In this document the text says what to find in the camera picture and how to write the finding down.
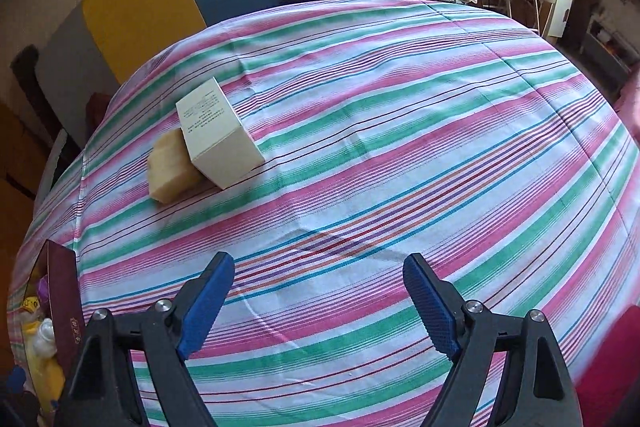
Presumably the gold tin box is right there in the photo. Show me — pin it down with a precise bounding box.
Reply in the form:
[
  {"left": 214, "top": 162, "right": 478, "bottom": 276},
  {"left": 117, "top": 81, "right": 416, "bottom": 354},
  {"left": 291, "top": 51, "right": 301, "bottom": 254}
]
[{"left": 17, "top": 239, "right": 85, "bottom": 425}]

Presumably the yellow sponge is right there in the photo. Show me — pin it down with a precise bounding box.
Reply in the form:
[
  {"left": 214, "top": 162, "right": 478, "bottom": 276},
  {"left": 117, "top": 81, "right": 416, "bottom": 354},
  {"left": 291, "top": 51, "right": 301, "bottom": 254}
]
[
  {"left": 148, "top": 128, "right": 204, "bottom": 205},
  {"left": 25, "top": 345, "right": 65, "bottom": 416}
]

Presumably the dark red cushion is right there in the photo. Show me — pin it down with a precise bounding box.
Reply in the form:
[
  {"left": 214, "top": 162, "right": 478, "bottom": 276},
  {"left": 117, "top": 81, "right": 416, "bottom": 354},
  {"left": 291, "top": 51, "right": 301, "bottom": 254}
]
[{"left": 85, "top": 93, "right": 112, "bottom": 139}]

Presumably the striped tablecloth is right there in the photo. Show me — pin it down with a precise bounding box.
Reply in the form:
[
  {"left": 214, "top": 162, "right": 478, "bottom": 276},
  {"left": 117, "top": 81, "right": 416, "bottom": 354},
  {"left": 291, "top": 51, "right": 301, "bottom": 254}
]
[{"left": 9, "top": 0, "right": 639, "bottom": 426}]

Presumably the white plastic ball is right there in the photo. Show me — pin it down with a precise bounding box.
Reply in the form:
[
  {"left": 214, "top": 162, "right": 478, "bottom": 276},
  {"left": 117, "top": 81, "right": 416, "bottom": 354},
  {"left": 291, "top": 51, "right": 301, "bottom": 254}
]
[{"left": 32, "top": 317, "right": 58, "bottom": 359}]

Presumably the yellow sock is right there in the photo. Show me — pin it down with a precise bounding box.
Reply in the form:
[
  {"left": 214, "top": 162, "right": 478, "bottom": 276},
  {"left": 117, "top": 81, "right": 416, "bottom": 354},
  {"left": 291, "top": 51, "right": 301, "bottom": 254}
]
[{"left": 18, "top": 296, "right": 44, "bottom": 335}]

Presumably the cream cardboard box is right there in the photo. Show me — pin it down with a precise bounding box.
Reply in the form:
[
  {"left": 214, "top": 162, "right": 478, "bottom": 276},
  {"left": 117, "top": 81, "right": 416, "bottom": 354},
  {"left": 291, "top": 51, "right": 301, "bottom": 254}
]
[{"left": 176, "top": 77, "right": 265, "bottom": 190}]

